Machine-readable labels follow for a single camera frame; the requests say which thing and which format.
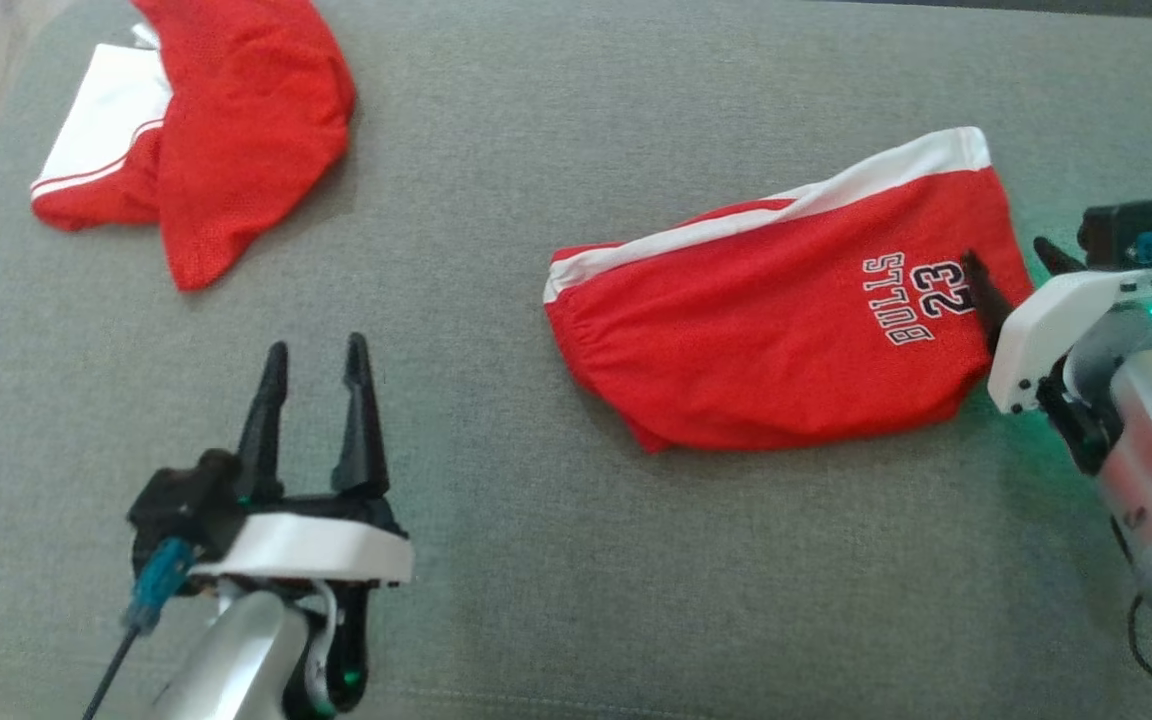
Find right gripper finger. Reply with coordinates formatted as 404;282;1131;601
1033;237;1089;278
958;250;1017;355

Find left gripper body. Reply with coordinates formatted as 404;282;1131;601
189;488;416;718

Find red white-trimmed jersey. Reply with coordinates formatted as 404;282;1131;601
31;0;358;292

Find left camera cable blue plug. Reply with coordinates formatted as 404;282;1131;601
84;538;195;720

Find red Bulls 23 shorts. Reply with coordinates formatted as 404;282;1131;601
543;127;1037;454

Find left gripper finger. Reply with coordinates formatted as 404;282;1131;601
234;341;290;503
331;332;390;498

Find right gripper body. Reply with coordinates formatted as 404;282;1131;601
986;263;1152;478

